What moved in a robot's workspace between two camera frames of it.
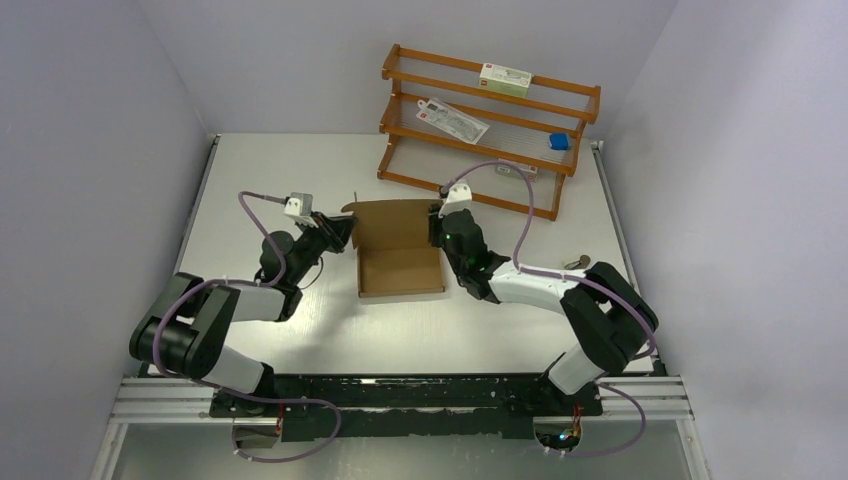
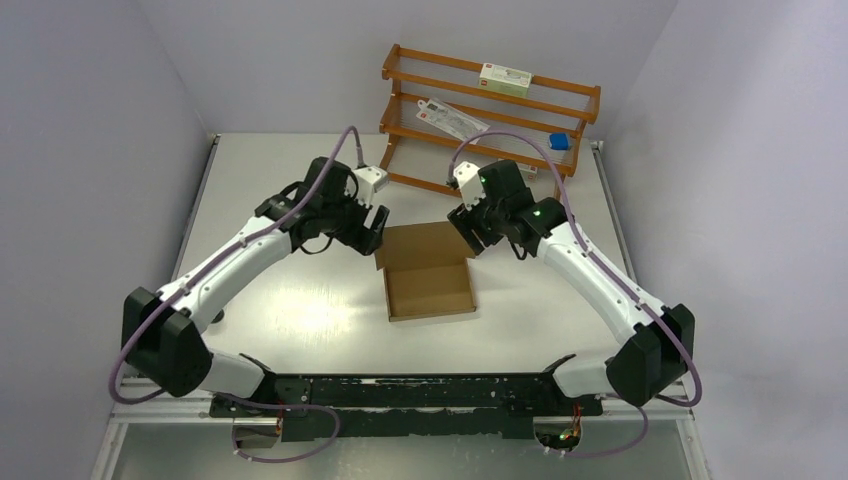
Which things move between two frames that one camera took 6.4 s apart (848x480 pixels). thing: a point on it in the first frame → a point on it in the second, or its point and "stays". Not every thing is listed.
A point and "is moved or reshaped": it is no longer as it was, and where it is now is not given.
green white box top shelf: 504,80 stays
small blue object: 559,141 stays
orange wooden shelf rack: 481,130 stays
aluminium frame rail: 186,402 stays
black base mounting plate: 324,406 stays
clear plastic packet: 452,120 stays
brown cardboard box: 395,250 is moved or reshaped
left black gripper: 336,230 → 360,237
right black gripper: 434,222 → 465,220
